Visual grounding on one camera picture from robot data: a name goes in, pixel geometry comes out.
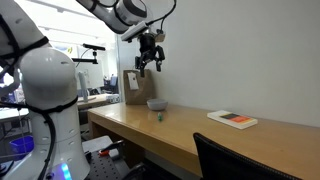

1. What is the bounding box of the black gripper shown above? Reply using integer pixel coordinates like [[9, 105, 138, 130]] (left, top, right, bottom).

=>
[[134, 32, 166, 78]]

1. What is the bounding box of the grey bowl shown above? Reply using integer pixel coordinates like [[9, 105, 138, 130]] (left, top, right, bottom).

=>
[[146, 98, 169, 112]]

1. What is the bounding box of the white paper bag tag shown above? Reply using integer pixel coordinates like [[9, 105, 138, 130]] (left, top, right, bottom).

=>
[[126, 72, 140, 91]]

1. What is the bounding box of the brown paper bag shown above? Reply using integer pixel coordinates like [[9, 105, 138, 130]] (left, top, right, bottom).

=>
[[122, 68, 156, 106]]

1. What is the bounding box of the dark background monitor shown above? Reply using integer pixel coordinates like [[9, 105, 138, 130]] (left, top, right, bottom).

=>
[[103, 75, 119, 94]]

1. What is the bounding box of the background wooden desk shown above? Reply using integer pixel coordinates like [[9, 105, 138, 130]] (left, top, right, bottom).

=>
[[76, 92, 120, 111]]

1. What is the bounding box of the white book with orange cover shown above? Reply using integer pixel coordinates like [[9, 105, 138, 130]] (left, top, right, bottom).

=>
[[206, 109, 259, 130]]

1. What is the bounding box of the black perforated breadboard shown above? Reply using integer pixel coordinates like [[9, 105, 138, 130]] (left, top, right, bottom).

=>
[[85, 149, 125, 180]]

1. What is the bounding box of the black chair back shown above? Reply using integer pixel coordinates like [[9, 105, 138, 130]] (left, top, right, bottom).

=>
[[192, 132, 303, 180]]

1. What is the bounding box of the blue plastic bin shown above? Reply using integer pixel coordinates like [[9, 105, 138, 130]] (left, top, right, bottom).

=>
[[8, 134, 35, 156]]

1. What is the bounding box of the grey wrist camera bar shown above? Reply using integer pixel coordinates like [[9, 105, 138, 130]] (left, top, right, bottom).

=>
[[120, 21, 150, 43]]

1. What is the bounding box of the black camera on stand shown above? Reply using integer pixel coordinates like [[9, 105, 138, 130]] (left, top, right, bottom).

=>
[[71, 42, 107, 66]]

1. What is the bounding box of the white cylindrical post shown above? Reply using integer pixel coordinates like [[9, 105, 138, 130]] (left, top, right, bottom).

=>
[[77, 71, 90, 103]]

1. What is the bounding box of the black clamp with orange handle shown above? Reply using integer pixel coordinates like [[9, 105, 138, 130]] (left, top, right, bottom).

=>
[[98, 139, 126, 158]]

